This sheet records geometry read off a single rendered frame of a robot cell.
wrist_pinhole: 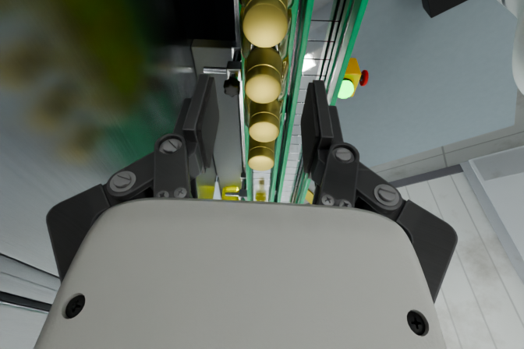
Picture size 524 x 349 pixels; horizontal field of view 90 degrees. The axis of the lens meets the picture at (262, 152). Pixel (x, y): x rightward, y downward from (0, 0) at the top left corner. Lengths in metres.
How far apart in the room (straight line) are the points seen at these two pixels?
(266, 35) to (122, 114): 0.14
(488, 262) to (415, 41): 2.15
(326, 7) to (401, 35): 0.47
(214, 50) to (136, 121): 0.32
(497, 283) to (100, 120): 2.75
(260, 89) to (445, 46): 0.85
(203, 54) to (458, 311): 2.58
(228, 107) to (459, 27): 0.71
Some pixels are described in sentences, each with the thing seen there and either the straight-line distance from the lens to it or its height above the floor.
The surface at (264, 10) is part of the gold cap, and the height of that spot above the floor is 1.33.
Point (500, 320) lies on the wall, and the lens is 2.76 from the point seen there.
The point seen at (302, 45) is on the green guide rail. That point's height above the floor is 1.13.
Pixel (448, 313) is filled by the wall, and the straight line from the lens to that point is 2.76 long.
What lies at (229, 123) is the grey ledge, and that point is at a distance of 0.69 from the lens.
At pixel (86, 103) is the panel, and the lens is 0.22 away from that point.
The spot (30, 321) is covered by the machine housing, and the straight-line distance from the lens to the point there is 0.22.
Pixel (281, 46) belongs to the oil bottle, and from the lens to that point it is 0.30.
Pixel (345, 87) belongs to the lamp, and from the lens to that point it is 0.66.
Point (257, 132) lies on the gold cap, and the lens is 0.28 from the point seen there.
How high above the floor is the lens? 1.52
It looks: 38 degrees down
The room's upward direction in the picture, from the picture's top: 177 degrees counter-clockwise
